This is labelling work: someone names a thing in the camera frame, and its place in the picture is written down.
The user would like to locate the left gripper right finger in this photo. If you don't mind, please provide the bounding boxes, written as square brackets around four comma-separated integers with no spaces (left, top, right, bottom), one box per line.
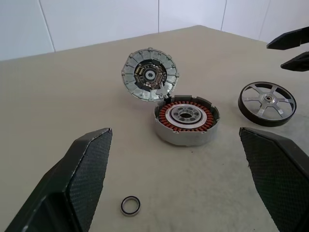
[238,127,309,232]

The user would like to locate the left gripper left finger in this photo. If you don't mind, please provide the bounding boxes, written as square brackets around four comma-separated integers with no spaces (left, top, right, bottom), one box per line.
[3,127,113,232]

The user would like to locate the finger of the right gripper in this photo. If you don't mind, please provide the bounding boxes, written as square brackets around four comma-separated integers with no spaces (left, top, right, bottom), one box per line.
[281,51,309,72]
[267,27,309,51]

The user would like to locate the black rotor ring silver spokes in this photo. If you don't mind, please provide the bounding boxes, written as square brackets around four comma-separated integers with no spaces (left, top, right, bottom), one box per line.
[238,81,297,126]

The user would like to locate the small steel bearing ring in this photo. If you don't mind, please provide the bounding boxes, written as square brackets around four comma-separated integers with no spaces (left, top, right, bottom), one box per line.
[120,195,142,216]

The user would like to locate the silver motor housing copper windings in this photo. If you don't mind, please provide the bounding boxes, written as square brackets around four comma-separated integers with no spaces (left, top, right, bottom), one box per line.
[154,94,221,147]

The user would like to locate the grey round disc part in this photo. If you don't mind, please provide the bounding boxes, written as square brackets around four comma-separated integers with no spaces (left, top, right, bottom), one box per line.
[120,45,180,102]

